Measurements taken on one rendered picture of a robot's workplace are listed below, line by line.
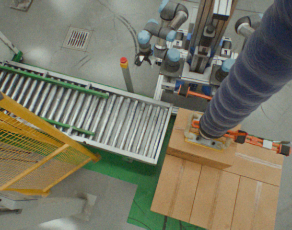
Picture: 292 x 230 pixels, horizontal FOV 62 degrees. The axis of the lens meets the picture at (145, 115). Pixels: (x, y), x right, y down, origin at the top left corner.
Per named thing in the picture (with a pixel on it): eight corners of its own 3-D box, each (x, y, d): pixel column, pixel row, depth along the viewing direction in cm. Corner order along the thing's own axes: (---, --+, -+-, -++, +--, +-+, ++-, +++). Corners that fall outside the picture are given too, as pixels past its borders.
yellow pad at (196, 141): (184, 141, 213) (184, 140, 208) (187, 131, 216) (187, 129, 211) (222, 153, 209) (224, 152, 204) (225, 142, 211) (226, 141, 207)
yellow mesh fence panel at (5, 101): (43, 198, 304) (-170, 208, 104) (40, 191, 306) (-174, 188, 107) (101, 158, 317) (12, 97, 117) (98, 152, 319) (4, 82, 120)
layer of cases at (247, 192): (150, 208, 282) (150, 210, 244) (172, 128, 311) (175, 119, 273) (254, 241, 268) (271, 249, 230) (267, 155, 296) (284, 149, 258)
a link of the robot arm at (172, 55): (176, 68, 226) (177, 60, 213) (163, 63, 228) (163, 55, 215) (181, 57, 229) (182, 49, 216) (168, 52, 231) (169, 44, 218)
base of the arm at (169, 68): (166, 57, 241) (166, 52, 232) (181, 60, 239) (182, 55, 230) (162, 71, 237) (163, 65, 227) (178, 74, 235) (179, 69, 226)
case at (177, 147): (165, 153, 261) (168, 146, 223) (175, 119, 273) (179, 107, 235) (221, 170, 254) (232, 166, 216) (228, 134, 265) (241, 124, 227)
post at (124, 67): (129, 99, 340) (119, 63, 245) (130, 95, 342) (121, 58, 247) (134, 101, 339) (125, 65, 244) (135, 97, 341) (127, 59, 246)
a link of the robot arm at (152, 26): (163, 28, 169) (156, 41, 166) (148, 23, 171) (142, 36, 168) (163, 21, 162) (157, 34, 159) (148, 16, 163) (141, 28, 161)
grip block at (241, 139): (232, 141, 201) (235, 140, 196) (235, 130, 204) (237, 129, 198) (242, 144, 200) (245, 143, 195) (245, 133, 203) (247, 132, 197)
